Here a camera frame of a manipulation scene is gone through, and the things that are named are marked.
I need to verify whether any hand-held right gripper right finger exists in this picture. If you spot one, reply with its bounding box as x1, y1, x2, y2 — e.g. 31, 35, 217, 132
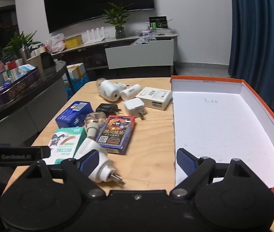
169, 148, 253, 200

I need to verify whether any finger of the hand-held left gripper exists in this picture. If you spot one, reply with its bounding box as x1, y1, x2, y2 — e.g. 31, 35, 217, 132
42, 146, 52, 159

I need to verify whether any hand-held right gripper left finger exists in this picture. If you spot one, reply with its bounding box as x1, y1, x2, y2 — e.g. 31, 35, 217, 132
25, 150, 106, 200

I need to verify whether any white plug-in mosquito heater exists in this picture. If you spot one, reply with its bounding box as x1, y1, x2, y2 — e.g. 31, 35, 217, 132
75, 112, 124, 183

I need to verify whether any teal and white box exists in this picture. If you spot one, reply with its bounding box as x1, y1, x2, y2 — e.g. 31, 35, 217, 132
43, 127, 87, 166

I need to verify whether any colourful card box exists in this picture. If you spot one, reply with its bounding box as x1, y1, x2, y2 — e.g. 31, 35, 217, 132
95, 115, 136, 155

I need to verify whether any blue box with barcode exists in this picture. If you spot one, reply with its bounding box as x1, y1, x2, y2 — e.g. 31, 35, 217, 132
55, 101, 94, 129

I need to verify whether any orange cardboard box lid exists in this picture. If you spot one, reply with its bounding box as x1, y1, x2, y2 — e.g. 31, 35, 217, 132
171, 75, 274, 195

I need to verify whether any black charger plug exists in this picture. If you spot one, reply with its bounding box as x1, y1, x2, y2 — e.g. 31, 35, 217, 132
96, 103, 122, 117

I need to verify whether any white labelled box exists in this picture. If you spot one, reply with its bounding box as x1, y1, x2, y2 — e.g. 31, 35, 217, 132
136, 87, 173, 111

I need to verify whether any dark round counter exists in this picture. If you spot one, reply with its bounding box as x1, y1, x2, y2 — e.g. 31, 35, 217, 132
0, 60, 68, 148

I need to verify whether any white charger plug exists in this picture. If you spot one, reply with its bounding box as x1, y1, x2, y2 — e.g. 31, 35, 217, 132
124, 98, 147, 120

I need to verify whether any white mosquito heater green leaf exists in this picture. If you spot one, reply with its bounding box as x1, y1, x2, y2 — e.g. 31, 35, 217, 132
96, 78, 128, 102

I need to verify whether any blue plastic bag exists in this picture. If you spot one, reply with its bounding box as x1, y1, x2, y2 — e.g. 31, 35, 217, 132
63, 74, 90, 95

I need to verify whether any small white bottle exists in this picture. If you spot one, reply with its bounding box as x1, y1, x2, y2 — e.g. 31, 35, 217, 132
121, 84, 142, 101

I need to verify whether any pile of medicine boxes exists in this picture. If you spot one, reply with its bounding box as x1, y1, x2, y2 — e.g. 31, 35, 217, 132
0, 58, 37, 87

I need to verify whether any cardboard box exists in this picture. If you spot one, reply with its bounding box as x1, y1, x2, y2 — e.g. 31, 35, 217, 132
67, 63, 87, 80

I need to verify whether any beige box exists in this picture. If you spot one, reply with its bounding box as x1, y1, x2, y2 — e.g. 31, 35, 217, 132
27, 54, 43, 74

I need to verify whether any small black box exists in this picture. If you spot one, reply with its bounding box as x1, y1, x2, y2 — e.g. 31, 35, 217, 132
41, 52, 55, 69

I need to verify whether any steel tumbler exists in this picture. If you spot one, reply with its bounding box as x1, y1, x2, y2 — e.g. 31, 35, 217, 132
20, 47, 31, 65

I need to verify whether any grey television console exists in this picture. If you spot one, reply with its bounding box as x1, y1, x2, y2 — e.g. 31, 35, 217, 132
48, 32, 179, 73

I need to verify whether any white plastic bag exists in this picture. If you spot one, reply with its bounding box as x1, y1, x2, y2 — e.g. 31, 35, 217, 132
46, 34, 66, 53

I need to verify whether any leafy potted plant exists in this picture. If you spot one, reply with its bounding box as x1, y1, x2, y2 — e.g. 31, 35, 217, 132
3, 31, 42, 61

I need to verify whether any yellow box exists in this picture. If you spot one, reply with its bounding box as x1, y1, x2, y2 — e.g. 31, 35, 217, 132
65, 34, 83, 49

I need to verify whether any white panel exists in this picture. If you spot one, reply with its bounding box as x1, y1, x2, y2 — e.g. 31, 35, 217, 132
105, 39, 174, 69

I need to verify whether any white router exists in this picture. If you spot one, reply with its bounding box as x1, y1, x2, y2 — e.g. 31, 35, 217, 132
85, 28, 104, 44

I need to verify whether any clear plastic bag clutter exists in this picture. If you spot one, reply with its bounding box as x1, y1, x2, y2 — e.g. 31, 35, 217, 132
131, 35, 157, 46

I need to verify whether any blue curtain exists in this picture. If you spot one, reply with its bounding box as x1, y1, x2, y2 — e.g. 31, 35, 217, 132
228, 0, 274, 126

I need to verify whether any black and green box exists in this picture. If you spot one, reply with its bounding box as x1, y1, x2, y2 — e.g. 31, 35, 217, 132
148, 16, 169, 31

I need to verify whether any potted plant dark vase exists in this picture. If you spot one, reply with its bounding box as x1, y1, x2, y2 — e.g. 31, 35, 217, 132
102, 2, 134, 39

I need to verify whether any black television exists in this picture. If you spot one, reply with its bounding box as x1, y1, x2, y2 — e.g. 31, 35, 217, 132
42, 0, 156, 34

